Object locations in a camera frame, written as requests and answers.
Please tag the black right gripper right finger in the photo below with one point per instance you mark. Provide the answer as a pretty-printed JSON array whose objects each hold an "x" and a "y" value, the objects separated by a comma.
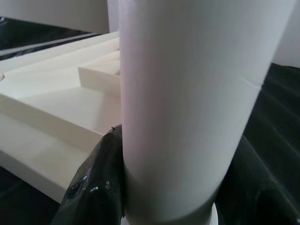
[{"x": 257, "y": 199}]

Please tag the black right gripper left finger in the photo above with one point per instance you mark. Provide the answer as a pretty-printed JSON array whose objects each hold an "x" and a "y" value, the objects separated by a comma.
[{"x": 93, "y": 187}]

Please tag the white plastic table top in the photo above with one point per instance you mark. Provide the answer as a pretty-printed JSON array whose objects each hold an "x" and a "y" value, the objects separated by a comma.
[{"x": 47, "y": 105}]

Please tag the black table cloth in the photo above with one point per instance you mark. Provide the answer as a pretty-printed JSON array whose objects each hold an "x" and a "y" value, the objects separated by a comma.
[{"x": 281, "y": 105}]

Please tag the long white plastic strip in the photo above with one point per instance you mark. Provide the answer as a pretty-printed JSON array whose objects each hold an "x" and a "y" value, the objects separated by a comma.
[{"x": 35, "y": 45}]

